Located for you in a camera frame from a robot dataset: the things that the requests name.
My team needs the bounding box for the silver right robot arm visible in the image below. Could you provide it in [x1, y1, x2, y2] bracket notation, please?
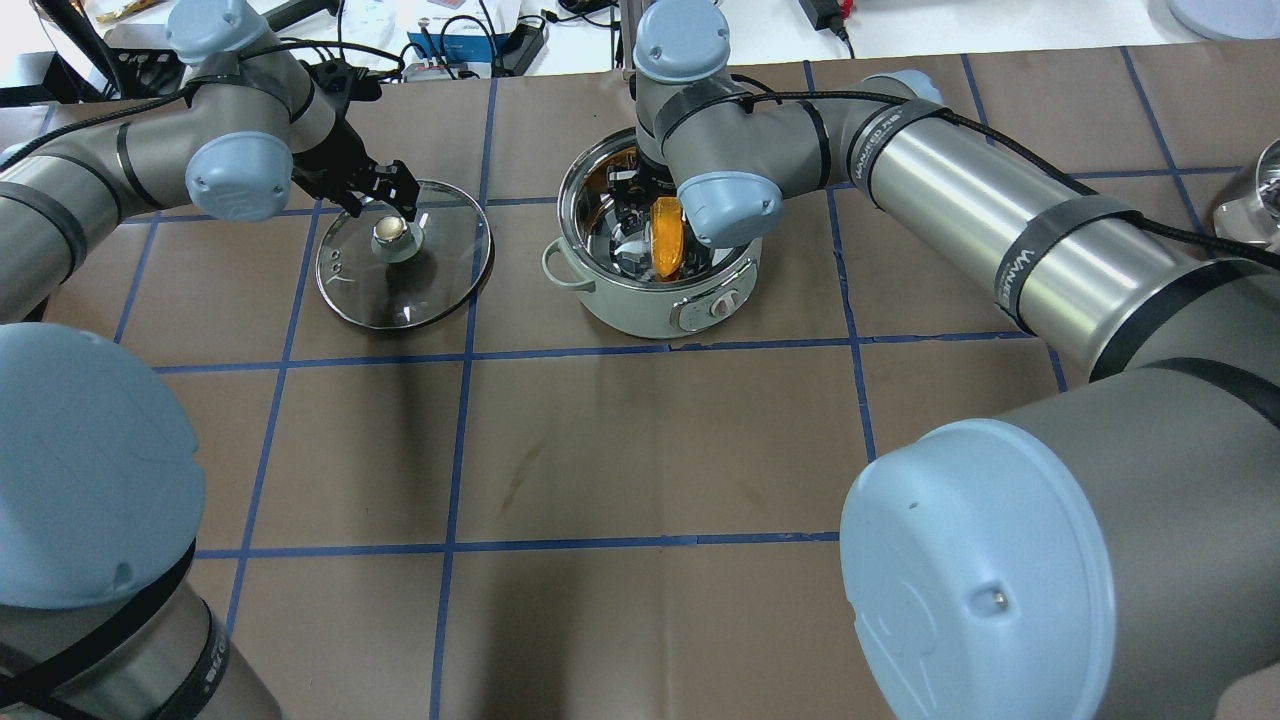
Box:
[435, 1, 1277, 719]

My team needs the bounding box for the glass pot lid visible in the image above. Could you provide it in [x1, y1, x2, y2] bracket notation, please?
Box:
[314, 179, 495, 331]

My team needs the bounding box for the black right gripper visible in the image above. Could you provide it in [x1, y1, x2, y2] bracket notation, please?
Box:
[605, 150, 676, 236]

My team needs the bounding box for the pale green electric pot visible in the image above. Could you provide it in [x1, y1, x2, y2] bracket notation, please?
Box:
[541, 129, 763, 340]

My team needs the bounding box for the yellow corn cob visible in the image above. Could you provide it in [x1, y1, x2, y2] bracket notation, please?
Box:
[650, 196, 685, 281]

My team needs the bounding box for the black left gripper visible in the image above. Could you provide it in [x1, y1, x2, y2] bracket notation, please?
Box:
[293, 117, 420, 223]

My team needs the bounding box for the brown paper table mat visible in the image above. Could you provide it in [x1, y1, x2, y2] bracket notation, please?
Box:
[0, 44, 1280, 720]

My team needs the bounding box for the blue white box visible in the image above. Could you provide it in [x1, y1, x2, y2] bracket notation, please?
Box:
[406, 26, 524, 76]

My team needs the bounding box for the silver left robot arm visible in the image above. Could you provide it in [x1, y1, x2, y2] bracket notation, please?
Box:
[3, 1, 419, 719]

